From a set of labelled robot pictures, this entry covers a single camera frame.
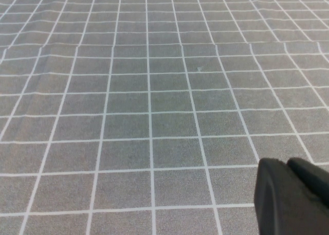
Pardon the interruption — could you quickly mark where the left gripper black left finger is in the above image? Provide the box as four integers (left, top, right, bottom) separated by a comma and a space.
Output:
253, 157, 329, 235

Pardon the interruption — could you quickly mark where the grey checked tablecloth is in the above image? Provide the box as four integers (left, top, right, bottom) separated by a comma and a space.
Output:
0, 0, 329, 235

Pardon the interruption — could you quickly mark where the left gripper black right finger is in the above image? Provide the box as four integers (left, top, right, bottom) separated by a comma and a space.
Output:
286, 157, 329, 202

